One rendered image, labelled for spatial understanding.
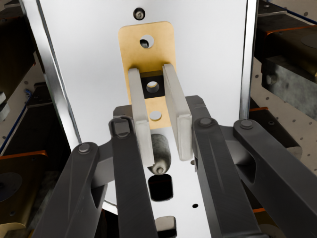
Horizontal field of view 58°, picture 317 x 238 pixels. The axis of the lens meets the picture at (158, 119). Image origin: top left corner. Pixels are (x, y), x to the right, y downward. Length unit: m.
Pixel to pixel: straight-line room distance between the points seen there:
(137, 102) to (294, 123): 0.69
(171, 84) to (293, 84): 0.18
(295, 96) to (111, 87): 0.19
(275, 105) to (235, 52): 0.46
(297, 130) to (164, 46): 0.67
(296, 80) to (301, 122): 0.52
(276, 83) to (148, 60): 0.18
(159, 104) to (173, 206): 0.24
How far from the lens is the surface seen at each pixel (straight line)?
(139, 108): 0.15
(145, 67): 0.21
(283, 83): 0.34
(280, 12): 0.53
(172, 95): 0.16
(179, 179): 0.40
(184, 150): 0.15
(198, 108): 0.16
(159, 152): 0.32
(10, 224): 0.36
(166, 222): 0.48
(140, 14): 0.28
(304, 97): 0.32
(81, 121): 0.34
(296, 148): 0.44
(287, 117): 0.80
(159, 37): 0.20
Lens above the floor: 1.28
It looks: 58 degrees down
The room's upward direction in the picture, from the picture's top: 168 degrees clockwise
